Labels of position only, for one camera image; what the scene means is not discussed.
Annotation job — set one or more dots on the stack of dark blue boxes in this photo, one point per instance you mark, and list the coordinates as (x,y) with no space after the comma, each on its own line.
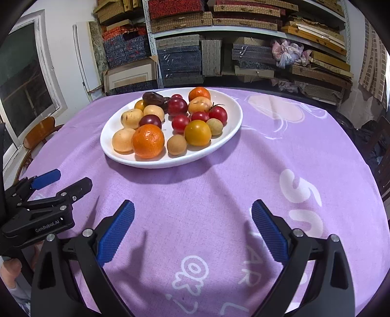
(179,61)

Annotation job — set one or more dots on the green marbled board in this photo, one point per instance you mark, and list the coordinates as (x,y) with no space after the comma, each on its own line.
(97,51)

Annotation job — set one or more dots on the person's left hand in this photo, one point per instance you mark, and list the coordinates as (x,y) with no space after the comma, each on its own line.
(10,269)

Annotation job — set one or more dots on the yellow speckled pear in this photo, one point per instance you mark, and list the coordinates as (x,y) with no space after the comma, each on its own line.
(131,118)

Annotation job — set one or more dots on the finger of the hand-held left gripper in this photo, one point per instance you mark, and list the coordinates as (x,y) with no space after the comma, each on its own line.
(73,190)
(45,179)

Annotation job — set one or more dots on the dark window with white frame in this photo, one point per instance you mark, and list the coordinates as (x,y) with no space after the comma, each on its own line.
(24,79)

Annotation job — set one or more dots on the tan picture frame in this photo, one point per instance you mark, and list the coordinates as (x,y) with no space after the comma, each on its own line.
(131,79)

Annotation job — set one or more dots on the metal shelving unit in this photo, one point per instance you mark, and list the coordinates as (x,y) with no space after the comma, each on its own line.
(150,24)

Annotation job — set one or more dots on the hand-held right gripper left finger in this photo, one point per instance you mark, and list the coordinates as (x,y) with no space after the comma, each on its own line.
(117,234)

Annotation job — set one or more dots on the stack of dark grey boxes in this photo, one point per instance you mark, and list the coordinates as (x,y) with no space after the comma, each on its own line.
(253,56)

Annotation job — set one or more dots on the pink white cloth bundle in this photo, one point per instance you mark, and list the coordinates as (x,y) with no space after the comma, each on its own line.
(288,51)

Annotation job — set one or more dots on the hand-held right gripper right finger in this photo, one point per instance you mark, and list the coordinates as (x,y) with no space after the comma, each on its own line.
(269,233)

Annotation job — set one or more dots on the stack of tan woven boxes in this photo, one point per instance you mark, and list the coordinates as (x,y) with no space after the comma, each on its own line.
(243,21)

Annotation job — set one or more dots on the pale yellow round fruit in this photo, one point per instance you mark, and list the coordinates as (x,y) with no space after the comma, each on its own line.
(154,112)

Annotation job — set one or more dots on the peach-coloured round fruit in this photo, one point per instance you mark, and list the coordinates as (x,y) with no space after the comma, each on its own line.
(122,140)
(198,105)

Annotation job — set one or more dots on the grey woven upright box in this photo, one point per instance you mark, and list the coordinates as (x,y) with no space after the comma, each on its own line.
(211,58)

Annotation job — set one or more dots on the white oval plate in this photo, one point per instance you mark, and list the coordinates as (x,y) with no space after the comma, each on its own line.
(230,115)

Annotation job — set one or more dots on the person's left forearm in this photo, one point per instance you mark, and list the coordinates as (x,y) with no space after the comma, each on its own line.
(21,298)

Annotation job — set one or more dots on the stack of yellow wooden boxes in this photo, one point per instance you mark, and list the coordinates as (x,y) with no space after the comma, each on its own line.
(320,61)

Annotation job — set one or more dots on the dark red plum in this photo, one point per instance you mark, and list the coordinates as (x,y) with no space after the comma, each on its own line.
(150,121)

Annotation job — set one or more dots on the small tan round fruit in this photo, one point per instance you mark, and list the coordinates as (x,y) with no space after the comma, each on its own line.
(214,126)
(176,144)

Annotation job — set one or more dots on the pile of tan boxes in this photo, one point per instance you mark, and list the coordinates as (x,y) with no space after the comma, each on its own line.
(118,12)

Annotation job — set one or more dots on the brick pattern curtain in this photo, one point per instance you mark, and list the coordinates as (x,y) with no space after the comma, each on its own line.
(373,61)

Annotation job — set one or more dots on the stack of blue orange boxes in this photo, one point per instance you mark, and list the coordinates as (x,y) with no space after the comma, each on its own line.
(128,45)

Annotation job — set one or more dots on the brown wooden chair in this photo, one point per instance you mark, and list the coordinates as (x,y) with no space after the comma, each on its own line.
(39,134)

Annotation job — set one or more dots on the purple printed tablecloth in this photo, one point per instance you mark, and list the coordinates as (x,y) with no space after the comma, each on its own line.
(213,198)

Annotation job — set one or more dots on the stack of red patterned boxes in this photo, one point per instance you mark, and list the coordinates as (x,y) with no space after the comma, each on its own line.
(176,7)

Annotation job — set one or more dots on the white board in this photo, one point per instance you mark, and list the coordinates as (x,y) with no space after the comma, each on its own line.
(83,61)

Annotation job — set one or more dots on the dark wooden chair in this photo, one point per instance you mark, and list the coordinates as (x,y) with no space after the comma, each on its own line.
(381,152)

